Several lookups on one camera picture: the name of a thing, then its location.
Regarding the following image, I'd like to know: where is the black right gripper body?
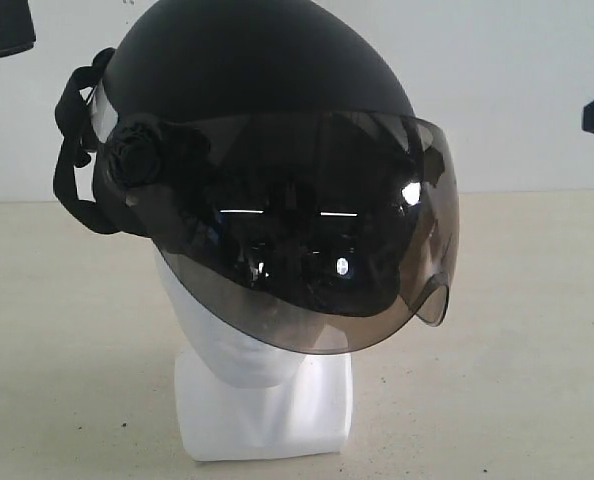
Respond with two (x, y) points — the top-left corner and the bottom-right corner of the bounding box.
(0, 0), (36, 58)

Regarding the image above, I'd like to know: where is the black helmet with tinted visor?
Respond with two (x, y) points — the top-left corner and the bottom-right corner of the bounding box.
(53, 1), (459, 355)

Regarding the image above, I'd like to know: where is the white mannequin head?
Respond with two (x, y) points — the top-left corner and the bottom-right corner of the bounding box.
(155, 255), (353, 462)

